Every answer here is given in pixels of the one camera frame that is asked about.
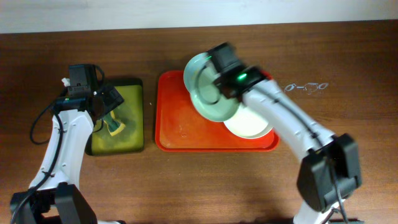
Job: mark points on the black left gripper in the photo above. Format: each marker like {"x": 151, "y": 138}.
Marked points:
{"x": 112, "y": 96}

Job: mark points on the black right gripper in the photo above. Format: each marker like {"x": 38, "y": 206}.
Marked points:
{"x": 234, "y": 60}

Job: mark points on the light green plate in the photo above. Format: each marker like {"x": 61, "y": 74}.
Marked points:
{"x": 211, "y": 104}

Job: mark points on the light blue plate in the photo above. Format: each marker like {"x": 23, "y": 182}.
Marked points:
{"x": 199, "y": 68}

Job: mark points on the green and yellow sponge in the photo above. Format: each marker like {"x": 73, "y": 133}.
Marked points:
{"x": 114, "y": 125}

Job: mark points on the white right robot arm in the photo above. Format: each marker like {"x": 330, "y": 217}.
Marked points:
{"x": 329, "y": 164}

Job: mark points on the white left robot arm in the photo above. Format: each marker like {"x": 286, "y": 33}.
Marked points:
{"x": 53, "y": 195}

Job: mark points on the black tray with yellow liquid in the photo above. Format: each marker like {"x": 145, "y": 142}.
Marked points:
{"x": 131, "y": 113}

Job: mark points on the red plastic tray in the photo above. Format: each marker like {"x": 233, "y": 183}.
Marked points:
{"x": 180, "y": 128}

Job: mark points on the white plate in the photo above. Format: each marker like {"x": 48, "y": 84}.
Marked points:
{"x": 247, "y": 124}

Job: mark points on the white chalk mark on table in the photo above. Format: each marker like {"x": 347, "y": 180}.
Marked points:
{"x": 308, "y": 88}

